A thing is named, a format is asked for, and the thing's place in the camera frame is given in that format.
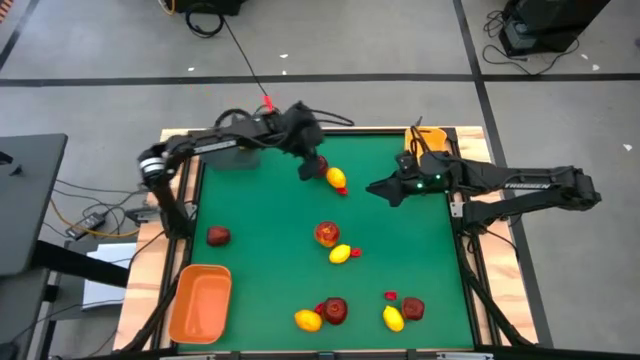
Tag grey plastic basket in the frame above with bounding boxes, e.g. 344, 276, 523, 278
201, 144, 262, 172

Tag black power adapter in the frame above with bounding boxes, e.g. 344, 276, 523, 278
65, 212, 107, 241

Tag red and yellow apple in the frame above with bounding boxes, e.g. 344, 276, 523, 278
313, 220, 342, 249

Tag black desk base bar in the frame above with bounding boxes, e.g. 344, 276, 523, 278
29, 239, 130, 289

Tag yellow plastic basket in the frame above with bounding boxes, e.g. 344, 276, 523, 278
403, 127, 451, 157

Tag white flat box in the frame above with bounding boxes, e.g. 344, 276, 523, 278
81, 242, 139, 311

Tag long black floor cable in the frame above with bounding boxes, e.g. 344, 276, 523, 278
222, 17, 274, 101

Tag dark grey cabinet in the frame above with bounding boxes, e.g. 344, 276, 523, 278
0, 269, 51, 360

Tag black equipment box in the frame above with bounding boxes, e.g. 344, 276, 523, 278
174, 0, 247, 16

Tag yellow lemon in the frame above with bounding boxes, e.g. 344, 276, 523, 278
293, 309, 324, 334
325, 167, 348, 190
328, 243, 353, 265
382, 304, 406, 333

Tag black equipment case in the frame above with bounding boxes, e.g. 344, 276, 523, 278
498, 0, 612, 57

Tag black desk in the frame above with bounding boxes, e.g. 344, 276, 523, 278
0, 133, 69, 277

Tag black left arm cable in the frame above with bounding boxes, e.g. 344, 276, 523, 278
309, 107, 356, 127

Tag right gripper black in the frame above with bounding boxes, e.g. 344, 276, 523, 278
365, 149, 454, 208

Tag black aluminium table frame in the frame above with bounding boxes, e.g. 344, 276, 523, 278
113, 125, 540, 360

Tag coiled black cable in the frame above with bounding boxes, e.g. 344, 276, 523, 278
184, 5, 226, 39

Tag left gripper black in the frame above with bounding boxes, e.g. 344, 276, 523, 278
277, 101, 326, 182

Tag green table mat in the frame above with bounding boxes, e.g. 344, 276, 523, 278
178, 132, 475, 351

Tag orange plastic basket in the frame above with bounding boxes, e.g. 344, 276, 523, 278
168, 263, 233, 345

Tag tangled black cables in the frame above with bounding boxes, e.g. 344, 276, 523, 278
481, 8, 581, 77

